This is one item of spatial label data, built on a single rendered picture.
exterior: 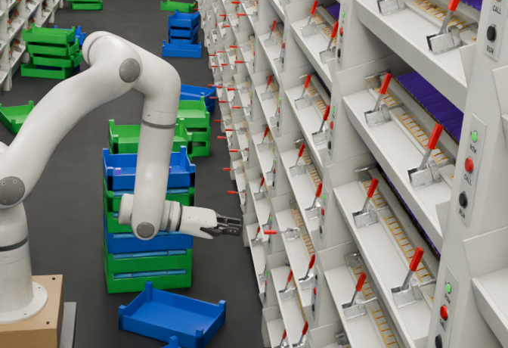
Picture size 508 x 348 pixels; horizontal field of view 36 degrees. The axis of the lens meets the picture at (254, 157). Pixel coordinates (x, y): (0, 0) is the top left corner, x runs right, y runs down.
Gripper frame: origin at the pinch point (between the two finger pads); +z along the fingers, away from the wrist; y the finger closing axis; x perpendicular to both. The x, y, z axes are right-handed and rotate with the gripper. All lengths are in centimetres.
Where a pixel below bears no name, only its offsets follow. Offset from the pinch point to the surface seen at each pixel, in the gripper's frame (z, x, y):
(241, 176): 25, -39, -137
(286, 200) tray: 17.2, 3.2, -17.7
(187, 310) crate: -1, -53, -40
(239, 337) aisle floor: 16, -51, -24
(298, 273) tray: 15.9, -0.9, 19.7
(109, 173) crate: -35, -12, -52
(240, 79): 17, 1, -158
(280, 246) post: 19.2, -12.4, -17.9
